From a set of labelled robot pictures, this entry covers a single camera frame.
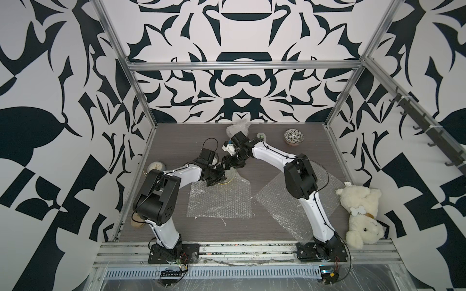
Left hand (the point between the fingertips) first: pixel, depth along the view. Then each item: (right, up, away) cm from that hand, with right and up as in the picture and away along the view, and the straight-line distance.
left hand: (226, 174), depth 94 cm
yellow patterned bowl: (+2, 0, -1) cm, 2 cm away
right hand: (-1, +5, +1) cm, 5 cm away
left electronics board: (-22, -37, -22) cm, 48 cm away
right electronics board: (+41, -35, -23) cm, 59 cm away
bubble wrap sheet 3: (+24, -9, -3) cm, 26 cm away
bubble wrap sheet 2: (+5, +25, +17) cm, 31 cm away
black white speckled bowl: (+40, +19, +17) cm, 48 cm away
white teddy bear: (+59, -10, -15) cm, 62 cm away
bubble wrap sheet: (+3, -12, -6) cm, 13 cm away
